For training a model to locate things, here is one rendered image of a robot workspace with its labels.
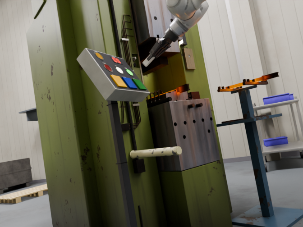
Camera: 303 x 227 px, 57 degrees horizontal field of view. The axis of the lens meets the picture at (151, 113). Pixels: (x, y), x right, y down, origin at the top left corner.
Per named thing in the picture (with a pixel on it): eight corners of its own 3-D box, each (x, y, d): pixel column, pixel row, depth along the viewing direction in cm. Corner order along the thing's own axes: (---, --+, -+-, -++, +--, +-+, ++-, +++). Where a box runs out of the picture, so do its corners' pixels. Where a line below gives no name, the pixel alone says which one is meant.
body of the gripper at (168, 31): (175, 34, 140) (162, 48, 144) (182, 38, 148) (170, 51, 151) (167, 24, 142) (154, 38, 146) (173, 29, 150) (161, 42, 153)
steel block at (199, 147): (220, 159, 199) (208, 97, 202) (181, 170, 176) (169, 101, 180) (170, 161, 243) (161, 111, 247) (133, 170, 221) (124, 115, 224)
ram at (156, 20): (190, 40, 210) (181, -11, 213) (149, 37, 187) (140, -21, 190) (157, 58, 243) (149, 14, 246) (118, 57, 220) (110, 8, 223)
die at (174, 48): (180, 52, 201) (177, 39, 202) (158, 51, 189) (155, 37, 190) (146, 69, 235) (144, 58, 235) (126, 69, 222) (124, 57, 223)
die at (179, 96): (189, 101, 198) (186, 89, 199) (167, 102, 186) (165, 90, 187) (153, 111, 232) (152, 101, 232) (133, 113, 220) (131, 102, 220)
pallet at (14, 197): (47, 188, 578) (47, 183, 579) (67, 188, 531) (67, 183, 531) (-9, 204, 496) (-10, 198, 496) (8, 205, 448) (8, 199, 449)
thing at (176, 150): (183, 154, 146) (181, 144, 147) (176, 156, 143) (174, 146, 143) (137, 157, 181) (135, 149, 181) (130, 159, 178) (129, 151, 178)
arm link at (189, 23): (179, 19, 149) (169, 11, 137) (201, -5, 144) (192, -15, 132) (192, 33, 146) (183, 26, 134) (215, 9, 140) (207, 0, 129)
